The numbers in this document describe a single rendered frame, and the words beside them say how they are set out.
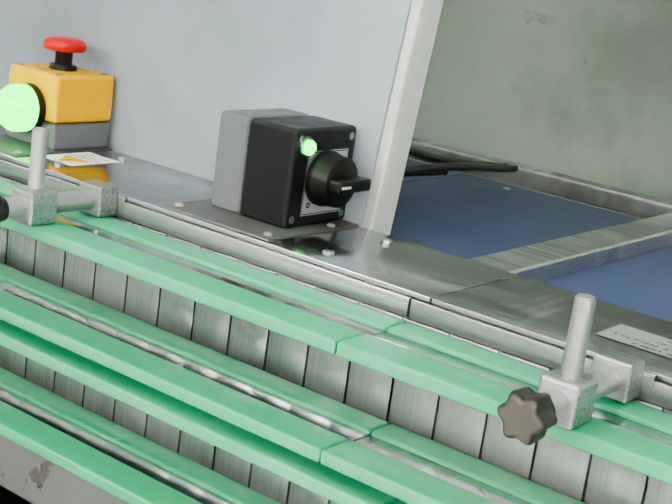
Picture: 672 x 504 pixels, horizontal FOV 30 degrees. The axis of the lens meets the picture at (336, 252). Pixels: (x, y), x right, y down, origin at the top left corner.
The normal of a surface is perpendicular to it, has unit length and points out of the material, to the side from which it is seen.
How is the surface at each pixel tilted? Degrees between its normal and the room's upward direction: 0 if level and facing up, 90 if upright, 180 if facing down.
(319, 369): 0
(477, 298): 90
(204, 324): 0
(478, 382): 90
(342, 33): 0
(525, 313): 90
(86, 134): 90
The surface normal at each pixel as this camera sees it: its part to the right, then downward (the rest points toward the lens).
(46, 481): -0.61, 0.11
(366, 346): 0.14, -0.96
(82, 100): 0.78, 0.25
